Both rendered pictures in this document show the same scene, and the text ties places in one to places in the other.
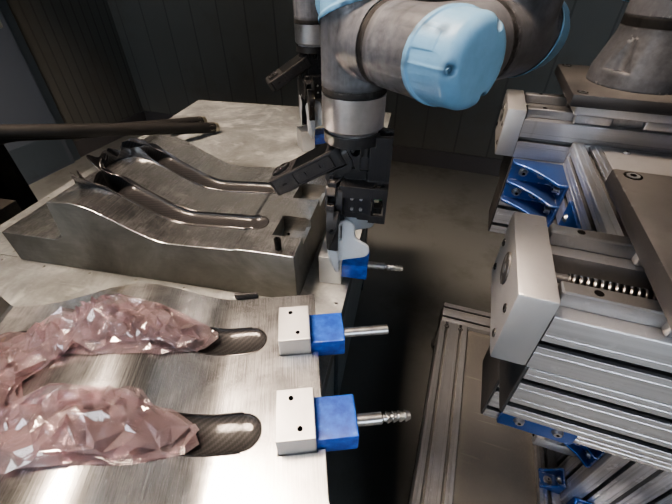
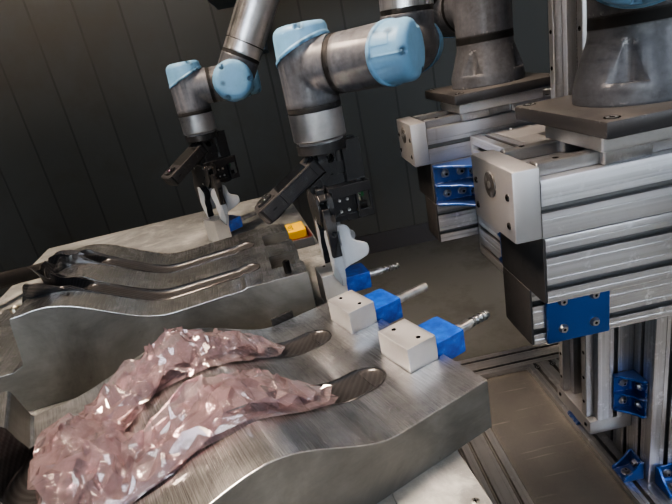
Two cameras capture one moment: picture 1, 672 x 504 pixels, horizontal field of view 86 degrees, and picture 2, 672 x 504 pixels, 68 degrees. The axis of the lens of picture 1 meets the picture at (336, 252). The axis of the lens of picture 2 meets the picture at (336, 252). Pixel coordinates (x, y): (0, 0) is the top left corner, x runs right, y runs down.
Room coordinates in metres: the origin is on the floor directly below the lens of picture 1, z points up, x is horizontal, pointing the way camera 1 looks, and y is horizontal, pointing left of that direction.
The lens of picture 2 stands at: (-0.23, 0.24, 1.15)
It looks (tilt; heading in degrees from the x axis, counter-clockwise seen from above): 21 degrees down; 339
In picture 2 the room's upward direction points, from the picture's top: 12 degrees counter-clockwise
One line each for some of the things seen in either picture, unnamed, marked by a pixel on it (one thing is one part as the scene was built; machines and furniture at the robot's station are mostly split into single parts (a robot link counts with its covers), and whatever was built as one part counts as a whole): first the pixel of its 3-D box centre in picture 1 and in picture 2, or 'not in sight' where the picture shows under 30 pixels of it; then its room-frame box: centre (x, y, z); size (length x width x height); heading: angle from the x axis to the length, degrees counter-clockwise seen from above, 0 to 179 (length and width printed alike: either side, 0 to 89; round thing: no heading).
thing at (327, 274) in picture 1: (361, 264); (360, 276); (0.44, -0.04, 0.83); 0.13 x 0.05 x 0.05; 80
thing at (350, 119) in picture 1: (353, 110); (317, 126); (0.44, -0.02, 1.07); 0.08 x 0.08 x 0.05
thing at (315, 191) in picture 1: (310, 200); (278, 248); (0.56, 0.05, 0.87); 0.05 x 0.05 x 0.04; 79
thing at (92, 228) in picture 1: (180, 202); (140, 296); (0.56, 0.28, 0.87); 0.50 x 0.26 x 0.14; 79
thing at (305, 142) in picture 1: (322, 135); (233, 221); (0.97, 0.04, 0.83); 0.13 x 0.05 x 0.05; 110
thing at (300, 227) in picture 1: (292, 236); (287, 270); (0.45, 0.07, 0.87); 0.05 x 0.05 x 0.04; 79
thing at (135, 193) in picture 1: (178, 181); (139, 267); (0.54, 0.26, 0.92); 0.35 x 0.16 x 0.09; 79
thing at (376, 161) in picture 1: (357, 173); (333, 181); (0.44, -0.03, 0.99); 0.09 x 0.08 x 0.12; 80
